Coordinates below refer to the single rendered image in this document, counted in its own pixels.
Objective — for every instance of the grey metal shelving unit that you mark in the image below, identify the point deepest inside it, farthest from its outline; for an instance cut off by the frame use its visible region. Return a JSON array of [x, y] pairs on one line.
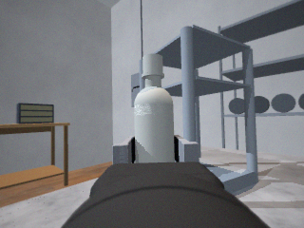
[[197, 47]]

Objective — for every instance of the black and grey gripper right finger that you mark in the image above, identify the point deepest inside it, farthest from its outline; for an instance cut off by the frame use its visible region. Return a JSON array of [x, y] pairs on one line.
[[186, 151]]

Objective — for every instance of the grey bottle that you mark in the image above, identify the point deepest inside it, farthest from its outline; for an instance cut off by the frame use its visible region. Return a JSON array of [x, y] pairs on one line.
[[153, 115]]

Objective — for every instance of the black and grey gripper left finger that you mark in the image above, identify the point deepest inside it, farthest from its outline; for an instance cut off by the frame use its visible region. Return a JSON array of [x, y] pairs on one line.
[[124, 152]]

